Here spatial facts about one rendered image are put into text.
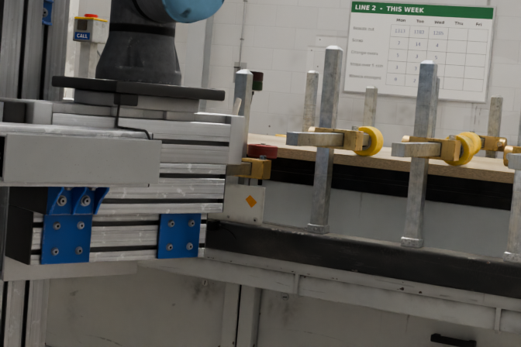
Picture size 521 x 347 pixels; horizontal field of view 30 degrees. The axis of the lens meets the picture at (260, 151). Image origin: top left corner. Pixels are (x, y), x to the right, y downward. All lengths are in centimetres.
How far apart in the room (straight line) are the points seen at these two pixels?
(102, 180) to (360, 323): 140
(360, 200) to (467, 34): 707
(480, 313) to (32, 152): 132
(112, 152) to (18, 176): 16
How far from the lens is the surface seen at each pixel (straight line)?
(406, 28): 978
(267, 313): 286
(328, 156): 247
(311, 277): 254
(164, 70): 168
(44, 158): 144
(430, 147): 229
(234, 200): 258
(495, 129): 346
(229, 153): 178
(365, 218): 267
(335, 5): 1000
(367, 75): 983
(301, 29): 1008
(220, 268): 265
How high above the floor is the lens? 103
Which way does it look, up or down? 3 degrees down
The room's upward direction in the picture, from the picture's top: 5 degrees clockwise
